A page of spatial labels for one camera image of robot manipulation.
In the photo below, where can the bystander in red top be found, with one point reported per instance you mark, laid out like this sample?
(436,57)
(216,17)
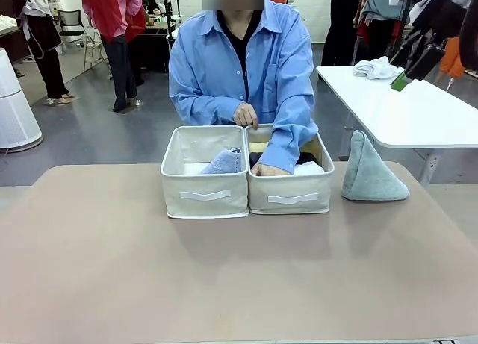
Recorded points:
(115,30)

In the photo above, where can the bystander in black trousers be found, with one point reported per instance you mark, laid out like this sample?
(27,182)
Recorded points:
(45,42)

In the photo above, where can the teal cone towel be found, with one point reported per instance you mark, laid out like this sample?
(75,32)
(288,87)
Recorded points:
(367,172)

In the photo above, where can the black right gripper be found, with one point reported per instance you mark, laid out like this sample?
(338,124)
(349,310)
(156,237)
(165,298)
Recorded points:
(435,21)

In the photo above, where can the white side table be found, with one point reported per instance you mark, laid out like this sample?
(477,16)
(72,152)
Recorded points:
(407,109)

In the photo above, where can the black office chair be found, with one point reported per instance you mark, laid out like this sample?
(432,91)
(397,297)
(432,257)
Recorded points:
(71,23)

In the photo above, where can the dark grey towel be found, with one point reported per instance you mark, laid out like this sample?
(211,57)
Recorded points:
(257,158)

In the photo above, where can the light blue cone towel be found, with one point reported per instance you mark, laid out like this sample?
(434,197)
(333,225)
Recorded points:
(224,162)

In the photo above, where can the white towel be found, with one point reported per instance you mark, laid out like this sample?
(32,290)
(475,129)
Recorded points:
(310,168)

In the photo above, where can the yellow towel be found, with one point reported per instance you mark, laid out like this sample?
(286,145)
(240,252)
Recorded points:
(258,147)

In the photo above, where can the person torso blue shirt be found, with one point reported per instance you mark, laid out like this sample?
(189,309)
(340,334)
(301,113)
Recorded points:
(220,68)

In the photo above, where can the crumpled white cloth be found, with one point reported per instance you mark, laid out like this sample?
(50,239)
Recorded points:
(373,68)

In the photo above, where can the white folding stool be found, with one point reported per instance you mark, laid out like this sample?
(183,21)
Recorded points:
(95,53)

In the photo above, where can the person right forearm blue sleeve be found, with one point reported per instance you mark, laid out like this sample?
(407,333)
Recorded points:
(201,110)

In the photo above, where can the hanging clothes on rack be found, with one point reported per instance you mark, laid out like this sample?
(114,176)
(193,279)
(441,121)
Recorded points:
(381,4)

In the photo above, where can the person right hand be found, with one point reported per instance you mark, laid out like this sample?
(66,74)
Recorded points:
(245,115)

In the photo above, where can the bystander in black clothes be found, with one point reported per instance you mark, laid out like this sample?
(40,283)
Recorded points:
(338,27)

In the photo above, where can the person left hand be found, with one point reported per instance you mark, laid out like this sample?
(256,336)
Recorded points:
(267,170)

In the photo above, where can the person left forearm blue sleeve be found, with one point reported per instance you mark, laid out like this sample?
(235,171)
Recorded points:
(287,146)

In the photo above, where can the mannequin with orange trousers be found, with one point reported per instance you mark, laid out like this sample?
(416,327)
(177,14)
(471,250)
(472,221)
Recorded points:
(453,56)

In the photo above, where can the beige fabric storage bin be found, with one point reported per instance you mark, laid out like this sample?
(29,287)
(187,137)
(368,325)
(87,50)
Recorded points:
(205,194)
(291,198)

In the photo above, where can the white cylindrical air purifier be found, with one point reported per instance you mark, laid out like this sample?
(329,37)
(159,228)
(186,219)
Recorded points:
(15,109)

